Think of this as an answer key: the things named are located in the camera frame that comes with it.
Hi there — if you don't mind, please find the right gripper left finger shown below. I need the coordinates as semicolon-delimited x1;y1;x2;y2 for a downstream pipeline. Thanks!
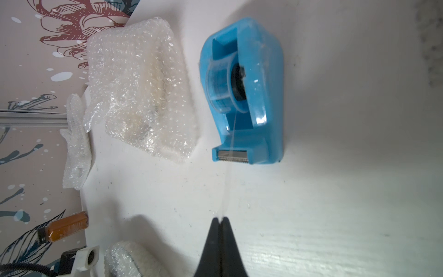
194;218;221;277

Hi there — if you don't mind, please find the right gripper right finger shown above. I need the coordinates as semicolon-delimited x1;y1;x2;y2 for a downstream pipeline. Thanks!
220;217;248;277

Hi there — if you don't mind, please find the clear bubble wrap sheet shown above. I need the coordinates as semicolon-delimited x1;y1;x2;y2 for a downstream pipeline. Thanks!
104;241;170;277
83;17;198;163
60;93;92;190

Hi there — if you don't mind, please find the clear adhesive tape strip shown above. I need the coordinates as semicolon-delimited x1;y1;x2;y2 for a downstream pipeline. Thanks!
218;113;238;223

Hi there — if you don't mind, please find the orange spice bottle black cap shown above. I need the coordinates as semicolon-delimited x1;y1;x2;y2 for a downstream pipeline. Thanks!
38;212;89;244

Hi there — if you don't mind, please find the blue tape dispenser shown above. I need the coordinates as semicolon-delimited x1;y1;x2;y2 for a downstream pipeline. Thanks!
199;18;284;165

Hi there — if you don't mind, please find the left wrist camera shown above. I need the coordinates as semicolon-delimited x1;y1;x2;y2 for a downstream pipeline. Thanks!
54;246;100;277

